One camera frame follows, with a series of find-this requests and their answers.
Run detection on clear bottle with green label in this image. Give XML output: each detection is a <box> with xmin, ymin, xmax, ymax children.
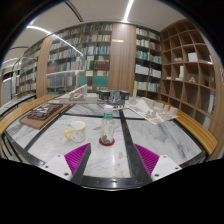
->
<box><xmin>100</xmin><ymin>104</ymin><xmax>115</xmax><ymax>146</ymax></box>

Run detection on linear ceiling lights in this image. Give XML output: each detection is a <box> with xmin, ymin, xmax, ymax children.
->
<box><xmin>2</xmin><ymin>0</ymin><xmax>136</xmax><ymax>65</ymax></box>

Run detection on curved wooden bench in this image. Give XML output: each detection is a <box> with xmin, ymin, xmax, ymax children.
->
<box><xmin>0</xmin><ymin>93</ymin><xmax>62</xmax><ymax>136</ymax></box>
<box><xmin>155</xmin><ymin>99</ymin><xmax>220</xmax><ymax>156</ymax></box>

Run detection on white city building model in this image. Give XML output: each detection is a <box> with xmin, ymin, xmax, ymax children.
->
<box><xmin>123</xmin><ymin>96</ymin><xmax>180</xmax><ymax>126</ymax></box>

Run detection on beige stepped building model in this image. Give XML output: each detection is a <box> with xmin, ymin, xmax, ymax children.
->
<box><xmin>58</xmin><ymin>83</ymin><xmax>101</xmax><ymax>105</ymax></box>

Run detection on flat round red coaster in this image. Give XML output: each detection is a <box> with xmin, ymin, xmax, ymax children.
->
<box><xmin>98</xmin><ymin>136</ymin><xmax>117</xmax><ymax>148</ymax></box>

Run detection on curved book-filled shelf unit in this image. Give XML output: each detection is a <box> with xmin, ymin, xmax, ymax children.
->
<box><xmin>12</xmin><ymin>21</ymin><xmax>163</xmax><ymax>102</ymax></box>

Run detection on wooden cubby shelf unit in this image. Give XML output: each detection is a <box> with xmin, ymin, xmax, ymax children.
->
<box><xmin>159</xmin><ymin>17</ymin><xmax>224</xmax><ymax>143</ymax></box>

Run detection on brown model on wooden board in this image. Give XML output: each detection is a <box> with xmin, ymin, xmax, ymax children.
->
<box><xmin>18</xmin><ymin>102</ymin><xmax>71</xmax><ymax>131</ymax></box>

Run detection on dark grey building model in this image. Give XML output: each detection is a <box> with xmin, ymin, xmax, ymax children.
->
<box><xmin>97</xmin><ymin>88</ymin><xmax>131</xmax><ymax>108</ymax></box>

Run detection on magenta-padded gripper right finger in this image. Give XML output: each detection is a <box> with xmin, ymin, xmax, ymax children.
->
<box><xmin>132</xmin><ymin>142</ymin><xmax>183</xmax><ymax>183</ymax></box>

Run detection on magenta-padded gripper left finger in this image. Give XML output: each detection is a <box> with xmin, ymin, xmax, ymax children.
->
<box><xmin>41</xmin><ymin>142</ymin><xmax>93</xmax><ymax>186</ymax></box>

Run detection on white mug with yellow handle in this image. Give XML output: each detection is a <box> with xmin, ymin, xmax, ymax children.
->
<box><xmin>63</xmin><ymin>120</ymin><xmax>87</xmax><ymax>144</ymax></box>

